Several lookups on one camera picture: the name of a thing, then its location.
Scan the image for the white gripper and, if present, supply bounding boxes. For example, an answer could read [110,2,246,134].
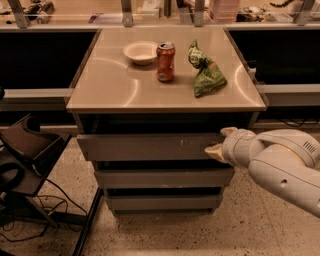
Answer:
[205,127,265,167]

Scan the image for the grey top drawer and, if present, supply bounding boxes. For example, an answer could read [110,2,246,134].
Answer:
[77,133,223,161]

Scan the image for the grey drawer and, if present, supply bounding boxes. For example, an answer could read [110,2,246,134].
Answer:
[77,133,223,161]
[95,168,234,189]
[106,195,223,211]

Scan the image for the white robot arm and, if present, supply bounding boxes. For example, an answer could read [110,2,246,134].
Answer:
[205,127,320,217]

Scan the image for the dark robot base tray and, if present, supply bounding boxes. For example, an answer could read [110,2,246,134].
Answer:
[0,115,71,196]

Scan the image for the grey middle drawer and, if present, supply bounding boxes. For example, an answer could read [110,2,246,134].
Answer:
[95,168,234,189]

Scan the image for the grey bottom drawer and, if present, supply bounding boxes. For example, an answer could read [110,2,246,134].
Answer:
[106,195,223,211]

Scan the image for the green chip bag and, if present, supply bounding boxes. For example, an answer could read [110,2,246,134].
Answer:
[188,39,227,97]

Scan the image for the orange soda can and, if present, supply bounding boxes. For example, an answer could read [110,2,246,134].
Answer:
[156,42,175,82]

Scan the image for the white paper bowl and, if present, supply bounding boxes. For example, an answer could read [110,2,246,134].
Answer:
[123,41,158,65]

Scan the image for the pink stacked bins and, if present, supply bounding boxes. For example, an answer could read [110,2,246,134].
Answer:
[208,0,240,23]

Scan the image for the black frame bar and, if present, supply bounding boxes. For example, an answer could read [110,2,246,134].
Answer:
[72,188,103,256]

